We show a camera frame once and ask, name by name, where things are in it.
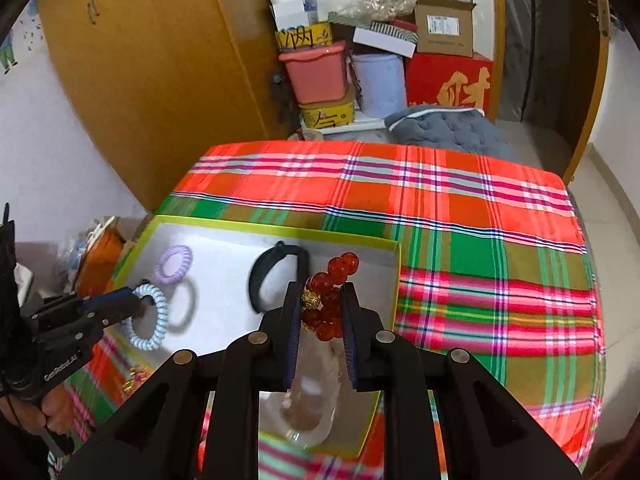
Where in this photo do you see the red bead bracelet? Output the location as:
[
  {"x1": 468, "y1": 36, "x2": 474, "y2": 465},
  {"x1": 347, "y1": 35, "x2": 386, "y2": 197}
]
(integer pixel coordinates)
[{"x1": 300, "y1": 250, "x2": 360, "y2": 343}]

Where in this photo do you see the wooden wardrobe door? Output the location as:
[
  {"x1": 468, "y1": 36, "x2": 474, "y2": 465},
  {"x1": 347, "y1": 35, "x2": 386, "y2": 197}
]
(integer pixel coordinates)
[{"x1": 38, "y1": 0, "x2": 288, "y2": 209}]

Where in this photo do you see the gold chain necklace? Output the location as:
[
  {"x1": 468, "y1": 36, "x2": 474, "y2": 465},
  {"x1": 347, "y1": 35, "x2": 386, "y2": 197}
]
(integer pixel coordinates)
[{"x1": 119, "y1": 364, "x2": 151, "y2": 394}]

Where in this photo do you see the lavender plastic bucket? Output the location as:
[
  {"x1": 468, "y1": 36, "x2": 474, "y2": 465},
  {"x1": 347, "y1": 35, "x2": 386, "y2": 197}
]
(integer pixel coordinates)
[{"x1": 350, "y1": 53, "x2": 407, "y2": 119}]

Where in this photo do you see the white striped flat box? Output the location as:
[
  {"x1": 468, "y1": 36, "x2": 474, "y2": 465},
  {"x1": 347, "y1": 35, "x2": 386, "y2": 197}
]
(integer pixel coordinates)
[{"x1": 352, "y1": 22, "x2": 418, "y2": 58}]

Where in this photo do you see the yellow black printed tin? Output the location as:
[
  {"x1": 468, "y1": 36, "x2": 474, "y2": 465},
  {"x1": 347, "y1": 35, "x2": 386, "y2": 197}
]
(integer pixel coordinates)
[{"x1": 274, "y1": 22, "x2": 333, "y2": 52}]

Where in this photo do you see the plaid red green tablecloth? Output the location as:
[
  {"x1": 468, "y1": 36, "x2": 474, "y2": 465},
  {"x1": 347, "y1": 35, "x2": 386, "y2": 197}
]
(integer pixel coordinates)
[{"x1": 49, "y1": 140, "x2": 606, "y2": 480}]

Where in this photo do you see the grey quilted cushion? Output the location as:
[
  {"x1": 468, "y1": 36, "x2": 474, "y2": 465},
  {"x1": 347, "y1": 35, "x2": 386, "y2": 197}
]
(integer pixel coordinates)
[{"x1": 384, "y1": 105, "x2": 518, "y2": 162}]

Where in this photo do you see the person's left hand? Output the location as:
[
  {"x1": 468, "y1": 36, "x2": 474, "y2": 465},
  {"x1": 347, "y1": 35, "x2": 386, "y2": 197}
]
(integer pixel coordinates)
[{"x1": 0, "y1": 385, "x2": 74, "y2": 434}]

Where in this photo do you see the yellow tin lower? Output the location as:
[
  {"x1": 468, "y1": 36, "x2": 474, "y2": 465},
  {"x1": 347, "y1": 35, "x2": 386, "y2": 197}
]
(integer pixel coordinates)
[{"x1": 299, "y1": 88, "x2": 355, "y2": 129}]

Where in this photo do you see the translucent large hair claw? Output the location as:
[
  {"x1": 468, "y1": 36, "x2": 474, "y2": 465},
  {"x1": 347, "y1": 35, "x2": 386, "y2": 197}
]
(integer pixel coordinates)
[{"x1": 259, "y1": 330, "x2": 344, "y2": 448}]

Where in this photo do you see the dark door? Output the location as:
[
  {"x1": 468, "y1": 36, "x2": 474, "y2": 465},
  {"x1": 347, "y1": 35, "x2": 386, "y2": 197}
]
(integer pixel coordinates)
[{"x1": 498, "y1": 0, "x2": 610, "y2": 182}]

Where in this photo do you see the pink plastic bin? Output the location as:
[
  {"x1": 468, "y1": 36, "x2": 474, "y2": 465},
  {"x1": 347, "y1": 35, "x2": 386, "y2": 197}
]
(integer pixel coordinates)
[{"x1": 279, "y1": 41, "x2": 347, "y2": 104}]

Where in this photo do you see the purple spiral hair tie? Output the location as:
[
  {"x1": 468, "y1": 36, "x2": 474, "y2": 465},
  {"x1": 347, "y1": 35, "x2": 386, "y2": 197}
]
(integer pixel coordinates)
[{"x1": 153, "y1": 244, "x2": 194, "y2": 286}]

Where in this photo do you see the yellow shallow box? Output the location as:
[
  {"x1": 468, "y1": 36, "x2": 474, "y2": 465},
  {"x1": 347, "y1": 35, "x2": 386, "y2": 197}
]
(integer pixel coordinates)
[{"x1": 113, "y1": 216, "x2": 400, "y2": 458}]

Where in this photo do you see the blue white spiral hair tie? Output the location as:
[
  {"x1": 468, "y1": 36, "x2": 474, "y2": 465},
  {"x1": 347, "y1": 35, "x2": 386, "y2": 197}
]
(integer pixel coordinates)
[{"x1": 120, "y1": 283, "x2": 170, "y2": 352}]

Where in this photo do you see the clear plastic bag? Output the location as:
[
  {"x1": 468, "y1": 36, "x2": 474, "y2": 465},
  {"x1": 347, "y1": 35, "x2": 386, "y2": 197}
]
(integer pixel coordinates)
[{"x1": 337, "y1": 0, "x2": 416, "y2": 23}]

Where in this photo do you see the white small carton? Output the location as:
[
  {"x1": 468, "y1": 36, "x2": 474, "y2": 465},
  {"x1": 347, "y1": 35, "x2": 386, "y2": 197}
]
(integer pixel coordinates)
[{"x1": 271, "y1": 0, "x2": 319, "y2": 30}]

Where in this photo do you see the red gift box gold character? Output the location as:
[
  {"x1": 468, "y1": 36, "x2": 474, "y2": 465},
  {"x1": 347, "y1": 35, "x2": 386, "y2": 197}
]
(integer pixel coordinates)
[{"x1": 405, "y1": 53, "x2": 492, "y2": 113}]

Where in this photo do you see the brown cardboard box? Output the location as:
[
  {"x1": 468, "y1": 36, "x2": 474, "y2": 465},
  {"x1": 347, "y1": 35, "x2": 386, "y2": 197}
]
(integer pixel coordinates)
[{"x1": 414, "y1": 0, "x2": 476, "y2": 58}]

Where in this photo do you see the orange container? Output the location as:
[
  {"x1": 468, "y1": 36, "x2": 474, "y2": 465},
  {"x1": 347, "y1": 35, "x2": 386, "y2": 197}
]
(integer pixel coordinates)
[{"x1": 75, "y1": 226, "x2": 126, "y2": 297}]

